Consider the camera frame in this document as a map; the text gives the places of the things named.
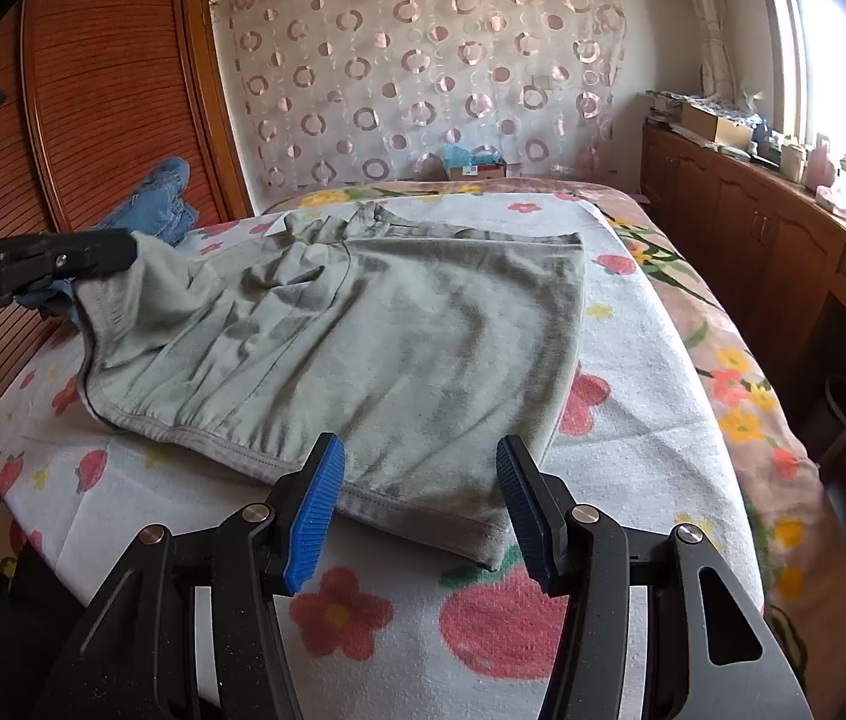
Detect grey-green pants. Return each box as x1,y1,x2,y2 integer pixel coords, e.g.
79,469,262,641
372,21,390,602
75,204,584,567

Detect pink floral bedspread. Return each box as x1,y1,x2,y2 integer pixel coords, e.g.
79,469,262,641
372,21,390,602
293,179,846,718

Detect blue denim jeans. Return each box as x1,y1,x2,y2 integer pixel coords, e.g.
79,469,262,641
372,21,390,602
16,156,199,323

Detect white strawberry flower blanket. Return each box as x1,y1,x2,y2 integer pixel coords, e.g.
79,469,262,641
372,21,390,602
0,193,763,718

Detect wooden wardrobe sliding door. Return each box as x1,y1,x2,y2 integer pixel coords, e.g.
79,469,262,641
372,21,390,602
0,0,254,421

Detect long wooden cabinet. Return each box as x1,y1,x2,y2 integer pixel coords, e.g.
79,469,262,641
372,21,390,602
640,124,846,463

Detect pink bottle on cabinet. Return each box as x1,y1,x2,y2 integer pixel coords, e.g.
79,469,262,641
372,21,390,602
804,133,836,193

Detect white cup on cabinet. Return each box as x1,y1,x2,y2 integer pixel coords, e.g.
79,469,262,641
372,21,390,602
779,142,807,184

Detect cardboard box with blue bag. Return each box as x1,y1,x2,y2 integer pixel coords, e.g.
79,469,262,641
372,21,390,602
441,143,508,181

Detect cardboard box on cabinet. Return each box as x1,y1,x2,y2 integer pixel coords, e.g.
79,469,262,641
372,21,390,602
680,103,754,151

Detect circle pattern sheer curtain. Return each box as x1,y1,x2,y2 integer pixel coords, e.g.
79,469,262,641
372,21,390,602
213,0,626,203

